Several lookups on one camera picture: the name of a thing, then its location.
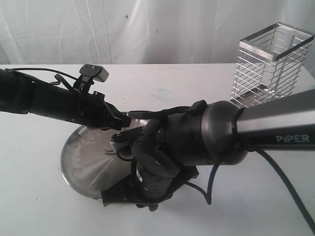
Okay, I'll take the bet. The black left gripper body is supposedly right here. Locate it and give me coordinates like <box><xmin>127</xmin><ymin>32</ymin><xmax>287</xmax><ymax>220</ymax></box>
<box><xmin>75</xmin><ymin>92</ymin><xmax>131</xmax><ymax>130</ymax></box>

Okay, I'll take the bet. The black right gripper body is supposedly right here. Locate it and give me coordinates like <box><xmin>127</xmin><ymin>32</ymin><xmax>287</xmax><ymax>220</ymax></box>
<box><xmin>118</xmin><ymin>167</ymin><xmax>197</xmax><ymax>205</ymax></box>

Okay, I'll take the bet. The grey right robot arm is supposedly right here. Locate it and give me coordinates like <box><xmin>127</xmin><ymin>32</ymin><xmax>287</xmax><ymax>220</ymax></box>
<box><xmin>101</xmin><ymin>90</ymin><xmax>315</xmax><ymax>211</ymax></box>

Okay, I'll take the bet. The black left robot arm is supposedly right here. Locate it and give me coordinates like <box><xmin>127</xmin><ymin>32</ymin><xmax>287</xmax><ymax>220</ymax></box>
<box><xmin>0</xmin><ymin>64</ymin><xmax>131</xmax><ymax>130</ymax></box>

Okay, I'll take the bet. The round steel plate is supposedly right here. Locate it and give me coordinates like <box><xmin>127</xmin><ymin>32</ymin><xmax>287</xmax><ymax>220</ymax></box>
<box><xmin>61</xmin><ymin>125</ymin><xmax>131</xmax><ymax>200</ymax></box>

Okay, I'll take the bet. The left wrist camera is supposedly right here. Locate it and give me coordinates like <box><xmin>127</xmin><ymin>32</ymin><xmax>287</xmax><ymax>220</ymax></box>
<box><xmin>73</xmin><ymin>64</ymin><xmax>109</xmax><ymax>94</ymax></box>

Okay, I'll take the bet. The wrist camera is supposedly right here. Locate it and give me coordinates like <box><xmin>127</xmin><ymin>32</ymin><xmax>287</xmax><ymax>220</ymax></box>
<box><xmin>110</xmin><ymin>126</ymin><xmax>144</xmax><ymax>153</ymax></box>
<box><xmin>73</xmin><ymin>64</ymin><xmax>109</xmax><ymax>94</ymax></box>

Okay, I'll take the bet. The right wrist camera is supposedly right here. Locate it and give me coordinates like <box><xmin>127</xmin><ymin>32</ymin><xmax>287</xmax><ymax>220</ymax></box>
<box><xmin>110</xmin><ymin>126</ymin><xmax>144</xmax><ymax>153</ymax></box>

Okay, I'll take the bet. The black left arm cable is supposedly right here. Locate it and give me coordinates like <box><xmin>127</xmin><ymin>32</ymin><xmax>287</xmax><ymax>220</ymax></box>
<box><xmin>7</xmin><ymin>67</ymin><xmax>79</xmax><ymax>87</ymax></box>

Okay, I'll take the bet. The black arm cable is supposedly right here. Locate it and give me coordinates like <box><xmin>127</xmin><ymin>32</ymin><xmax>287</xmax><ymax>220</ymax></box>
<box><xmin>7</xmin><ymin>67</ymin><xmax>79</xmax><ymax>87</ymax></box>
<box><xmin>115</xmin><ymin>105</ymin><xmax>313</xmax><ymax>236</ymax></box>

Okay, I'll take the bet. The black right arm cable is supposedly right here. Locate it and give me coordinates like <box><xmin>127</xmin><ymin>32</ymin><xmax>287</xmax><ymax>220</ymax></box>
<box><xmin>115</xmin><ymin>105</ymin><xmax>313</xmax><ymax>236</ymax></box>

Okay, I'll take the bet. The chrome wire utensil holder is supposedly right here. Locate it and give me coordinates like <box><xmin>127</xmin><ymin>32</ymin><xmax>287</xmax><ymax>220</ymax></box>
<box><xmin>230</xmin><ymin>22</ymin><xmax>315</xmax><ymax>108</ymax></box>

